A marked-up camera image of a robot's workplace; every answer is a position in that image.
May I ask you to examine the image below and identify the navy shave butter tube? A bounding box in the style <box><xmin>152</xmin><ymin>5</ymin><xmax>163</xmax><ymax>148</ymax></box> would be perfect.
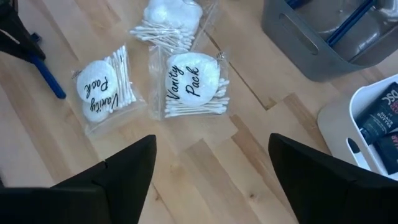
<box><xmin>372</xmin><ymin>132</ymin><xmax>398</xmax><ymax>175</ymax></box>
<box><xmin>355</xmin><ymin>81</ymin><xmax>398</xmax><ymax>146</ymax></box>

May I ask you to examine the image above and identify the light grey plastic bin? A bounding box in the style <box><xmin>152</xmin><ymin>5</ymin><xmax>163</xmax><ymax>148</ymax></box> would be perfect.
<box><xmin>261</xmin><ymin>0</ymin><xmax>398</xmax><ymax>82</ymax></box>

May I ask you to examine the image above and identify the vanity pack bag large print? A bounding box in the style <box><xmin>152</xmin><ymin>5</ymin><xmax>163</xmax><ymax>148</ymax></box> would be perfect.
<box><xmin>148</xmin><ymin>45</ymin><xmax>231</xmax><ymax>121</ymax></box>

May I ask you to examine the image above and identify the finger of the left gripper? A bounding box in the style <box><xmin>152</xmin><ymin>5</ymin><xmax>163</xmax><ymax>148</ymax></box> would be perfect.
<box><xmin>0</xmin><ymin>0</ymin><xmax>47</xmax><ymax>62</ymax></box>

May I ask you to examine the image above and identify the white plastic bin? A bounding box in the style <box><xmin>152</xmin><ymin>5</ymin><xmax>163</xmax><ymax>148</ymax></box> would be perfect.
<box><xmin>317</xmin><ymin>73</ymin><xmax>398</xmax><ymax>182</ymax></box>

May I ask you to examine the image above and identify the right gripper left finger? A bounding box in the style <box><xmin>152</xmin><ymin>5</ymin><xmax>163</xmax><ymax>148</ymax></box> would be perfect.
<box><xmin>0</xmin><ymin>134</ymin><xmax>157</xmax><ymax>224</ymax></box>

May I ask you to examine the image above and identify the vanity pack bag small print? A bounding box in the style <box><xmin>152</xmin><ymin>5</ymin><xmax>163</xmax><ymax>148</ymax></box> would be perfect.
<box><xmin>71</xmin><ymin>43</ymin><xmax>147</xmax><ymax>136</ymax></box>

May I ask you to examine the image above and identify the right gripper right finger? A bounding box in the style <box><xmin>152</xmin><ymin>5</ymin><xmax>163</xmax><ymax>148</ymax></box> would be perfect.
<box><xmin>268</xmin><ymin>133</ymin><xmax>398</xmax><ymax>224</ymax></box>

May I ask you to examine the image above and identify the cotton balls and swabs bag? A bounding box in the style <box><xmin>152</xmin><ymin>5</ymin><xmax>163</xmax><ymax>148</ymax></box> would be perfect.
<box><xmin>129</xmin><ymin>0</ymin><xmax>218</xmax><ymax>54</ymax></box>

